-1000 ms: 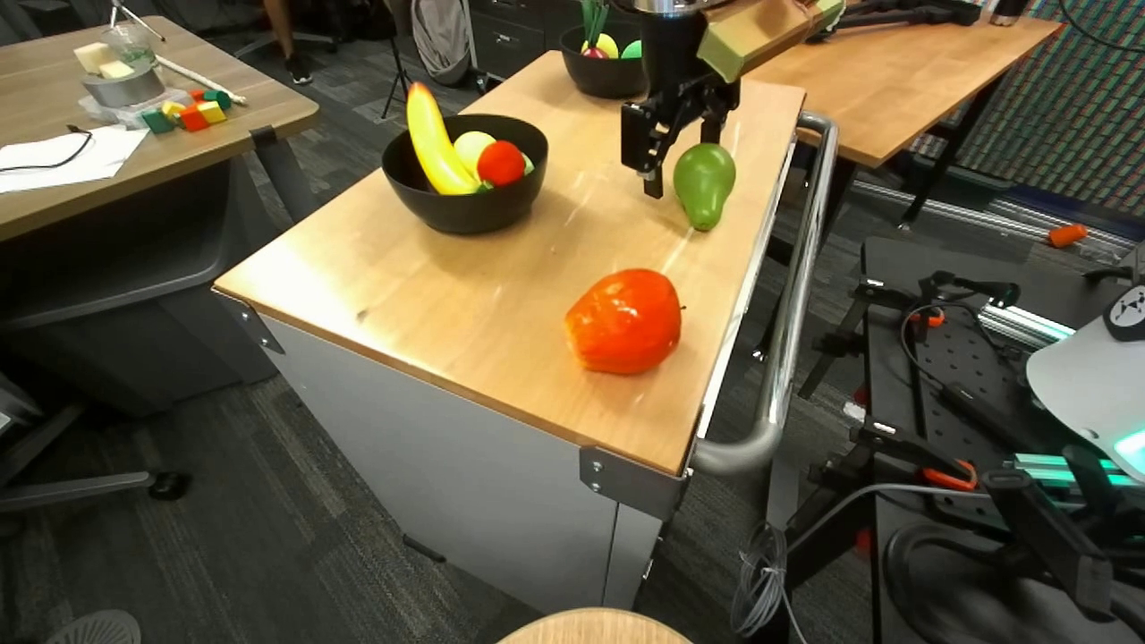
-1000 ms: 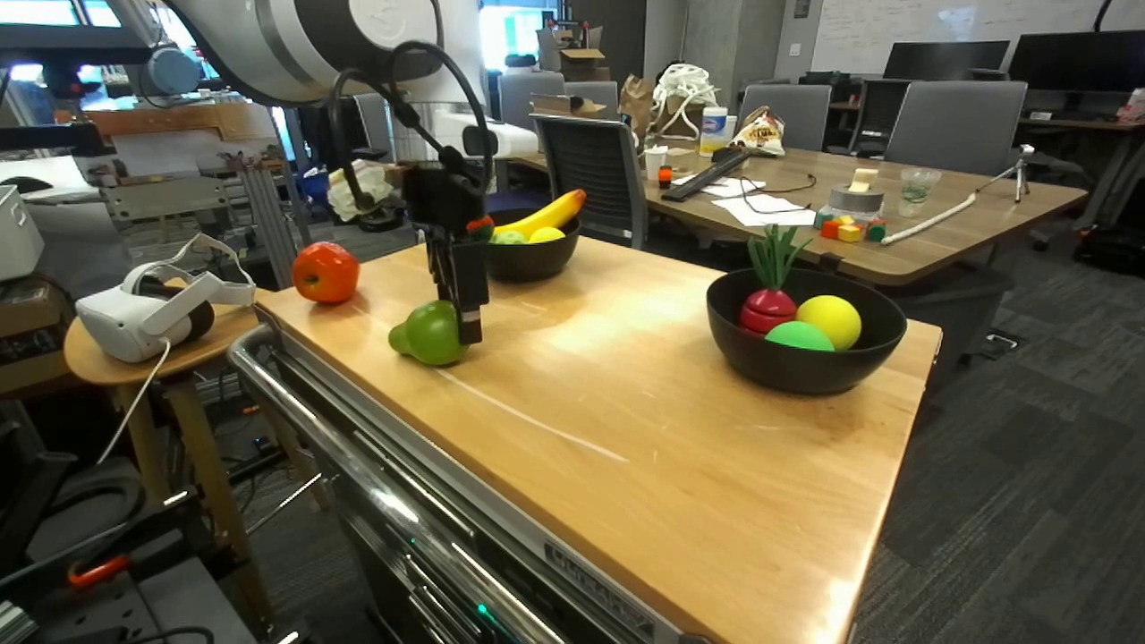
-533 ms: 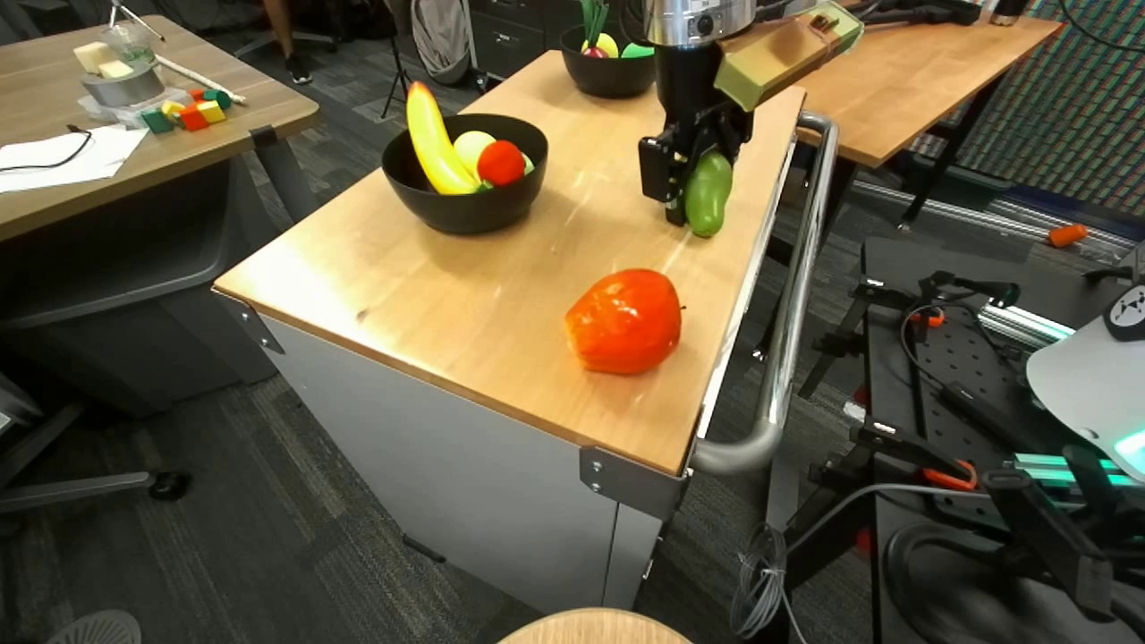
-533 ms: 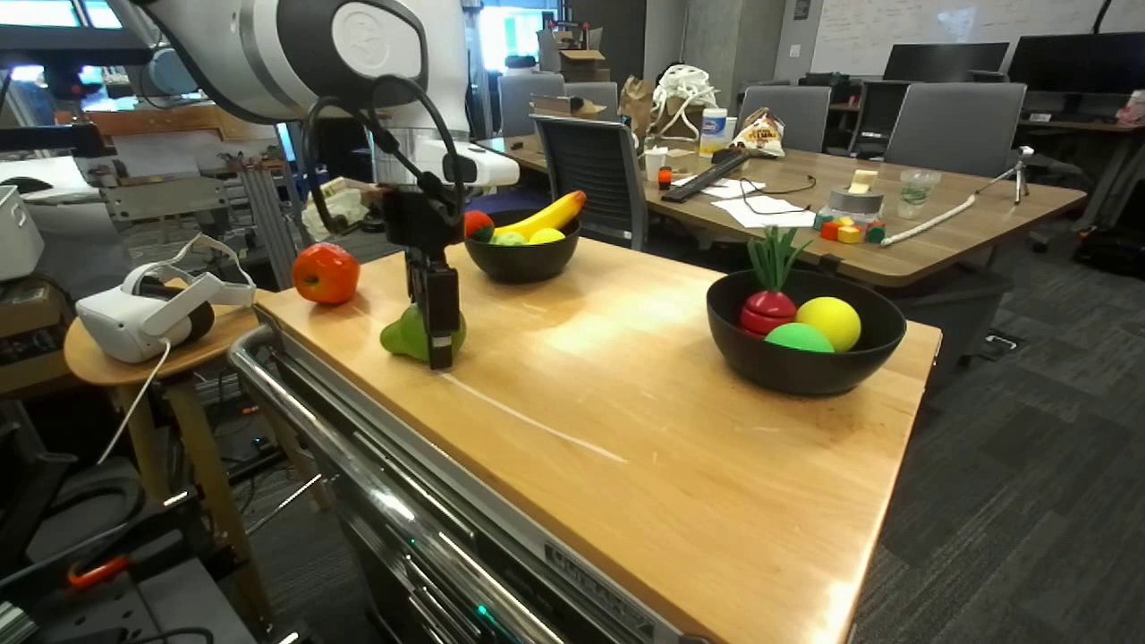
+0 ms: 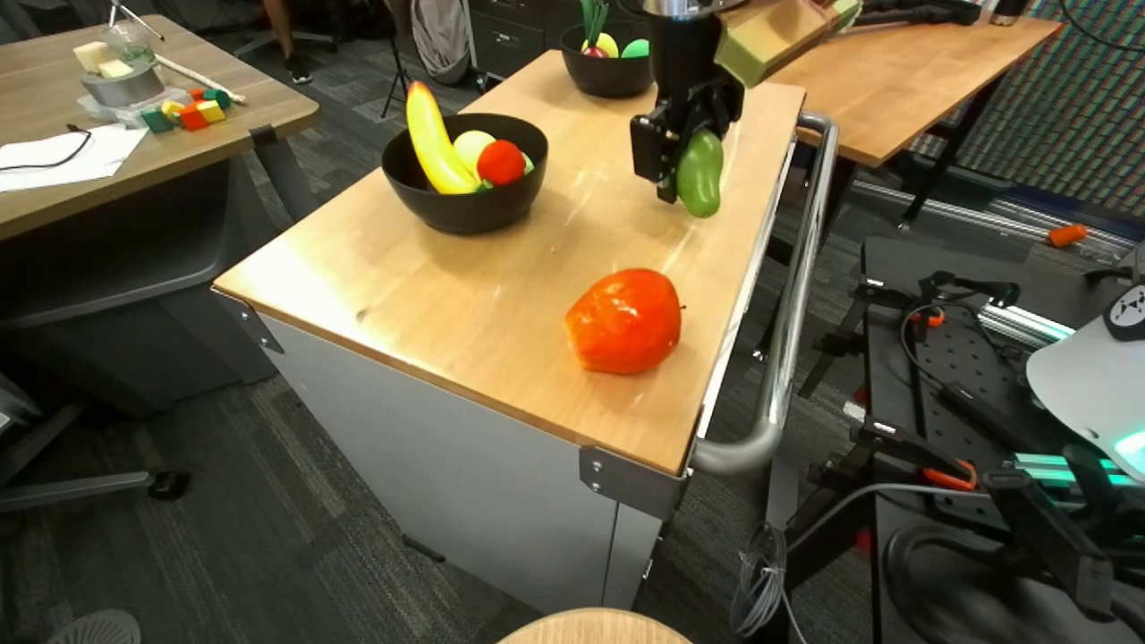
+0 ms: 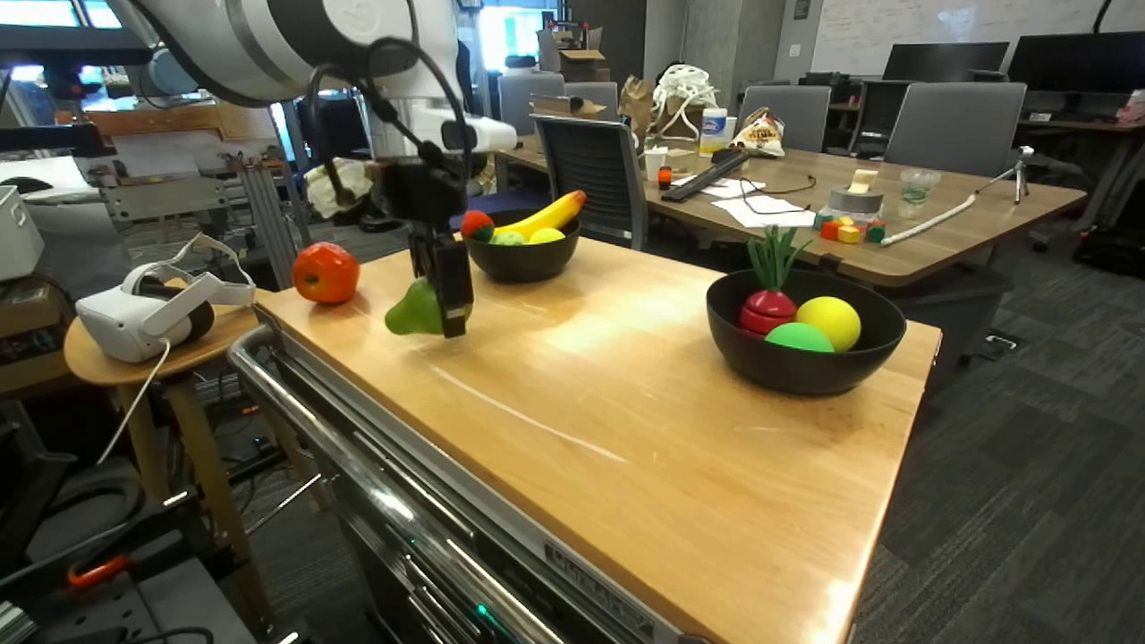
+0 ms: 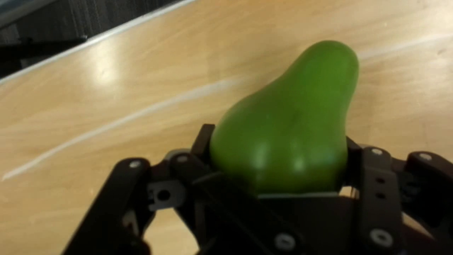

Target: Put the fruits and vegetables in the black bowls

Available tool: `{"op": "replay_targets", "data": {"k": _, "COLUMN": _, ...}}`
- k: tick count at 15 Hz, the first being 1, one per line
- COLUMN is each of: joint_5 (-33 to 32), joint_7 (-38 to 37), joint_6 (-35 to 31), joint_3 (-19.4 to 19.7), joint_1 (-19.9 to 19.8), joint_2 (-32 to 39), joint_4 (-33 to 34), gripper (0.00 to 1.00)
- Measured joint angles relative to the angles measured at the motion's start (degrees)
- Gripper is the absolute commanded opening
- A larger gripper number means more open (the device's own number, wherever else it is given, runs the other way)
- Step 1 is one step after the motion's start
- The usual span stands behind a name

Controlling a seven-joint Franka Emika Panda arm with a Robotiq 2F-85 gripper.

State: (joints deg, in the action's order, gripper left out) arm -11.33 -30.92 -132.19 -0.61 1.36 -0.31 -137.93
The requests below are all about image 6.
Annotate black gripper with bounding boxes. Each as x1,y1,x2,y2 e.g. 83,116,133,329
374,155,479,345

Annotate green toy pear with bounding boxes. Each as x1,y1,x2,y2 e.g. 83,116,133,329
384,277,448,339

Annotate black plastic bowl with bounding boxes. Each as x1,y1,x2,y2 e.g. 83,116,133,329
702,263,909,402
460,210,583,286

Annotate yellow toy banana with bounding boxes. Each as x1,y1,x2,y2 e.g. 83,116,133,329
490,187,591,247

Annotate red toy radish green leaves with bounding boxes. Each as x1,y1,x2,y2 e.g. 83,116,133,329
732,225,814,345

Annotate bright green toy ball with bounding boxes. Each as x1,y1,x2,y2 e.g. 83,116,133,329
761,318,837,359

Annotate red orange tomato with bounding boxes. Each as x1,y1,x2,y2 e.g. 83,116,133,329
290,240,365,312

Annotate black mesh office chair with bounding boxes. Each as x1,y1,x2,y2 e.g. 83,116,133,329
530,110,650,249

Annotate grey fabric office chair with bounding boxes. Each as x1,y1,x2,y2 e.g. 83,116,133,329
738,81,833,155
492,68,569,139
884,80,1030,181

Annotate round wooden stool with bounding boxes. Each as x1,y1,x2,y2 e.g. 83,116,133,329
59,300,270,641

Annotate brown cardboard box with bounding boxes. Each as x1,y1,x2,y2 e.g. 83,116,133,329
554,45,616,86

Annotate black keyboard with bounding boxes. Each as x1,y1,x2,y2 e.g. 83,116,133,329
657,142,757,204

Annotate white net bag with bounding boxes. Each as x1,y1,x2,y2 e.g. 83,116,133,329
647,59,724,139

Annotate clear water bottle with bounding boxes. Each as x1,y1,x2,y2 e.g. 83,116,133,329
697,104,732,157

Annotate white VR headset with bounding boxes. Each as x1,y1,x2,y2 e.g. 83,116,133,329
70,229,260,367

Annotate white paper sheets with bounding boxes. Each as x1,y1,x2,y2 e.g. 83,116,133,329
712,176,820,234

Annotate beige crumpled object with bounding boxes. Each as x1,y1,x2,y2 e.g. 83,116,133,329
732,104,790,160

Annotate metal tool cart cabinet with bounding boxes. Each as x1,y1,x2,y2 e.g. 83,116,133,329
254,336,702,644

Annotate colourful toy blocks cluster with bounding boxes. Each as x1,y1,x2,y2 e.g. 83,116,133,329
814,210,892,249

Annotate white plastic device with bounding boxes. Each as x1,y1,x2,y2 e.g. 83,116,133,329
0,181,51,286

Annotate clear plastic container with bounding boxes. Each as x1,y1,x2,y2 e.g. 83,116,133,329
827,181,892,225

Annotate clear plastic cup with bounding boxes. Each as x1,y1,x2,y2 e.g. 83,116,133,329
893,166,948,209

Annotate white plastic stick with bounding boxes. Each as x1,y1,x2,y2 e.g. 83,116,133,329
878,191,1015,249

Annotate wooden meeting table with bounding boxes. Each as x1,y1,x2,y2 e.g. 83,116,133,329
488,129,1090,296

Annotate black computer monitor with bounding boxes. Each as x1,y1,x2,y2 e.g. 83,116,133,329
879,40,1014,86
1006,30,1145,99

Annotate tan wrist camera box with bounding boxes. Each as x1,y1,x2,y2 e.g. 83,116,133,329
300,155,379,225

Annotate aluminium frame stand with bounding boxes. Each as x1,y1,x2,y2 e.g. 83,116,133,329
229,147,316,292

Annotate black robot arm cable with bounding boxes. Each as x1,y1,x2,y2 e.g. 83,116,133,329
296,31,484,209

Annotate steel cart handle bar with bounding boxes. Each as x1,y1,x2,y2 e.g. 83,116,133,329
226,324,564,644

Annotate white headset cable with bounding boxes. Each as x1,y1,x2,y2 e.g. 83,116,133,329
94,336,175,471

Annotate orange handled clamp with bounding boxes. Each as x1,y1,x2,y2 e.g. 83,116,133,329
64,550,134,594

